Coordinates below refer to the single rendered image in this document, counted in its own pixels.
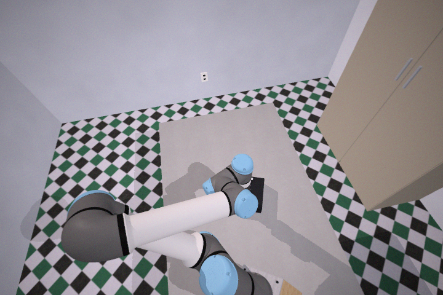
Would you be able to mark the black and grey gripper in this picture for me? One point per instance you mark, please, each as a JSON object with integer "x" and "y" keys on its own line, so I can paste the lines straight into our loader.
{"x": 247, "y": 186}

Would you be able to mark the black lighting desk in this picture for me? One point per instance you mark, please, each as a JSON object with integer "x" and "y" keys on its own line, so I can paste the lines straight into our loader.
{"x": 256, "y": 188}

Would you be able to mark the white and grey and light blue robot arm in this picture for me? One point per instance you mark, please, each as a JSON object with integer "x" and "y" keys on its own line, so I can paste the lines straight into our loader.
{"x": 96, "y": 224}

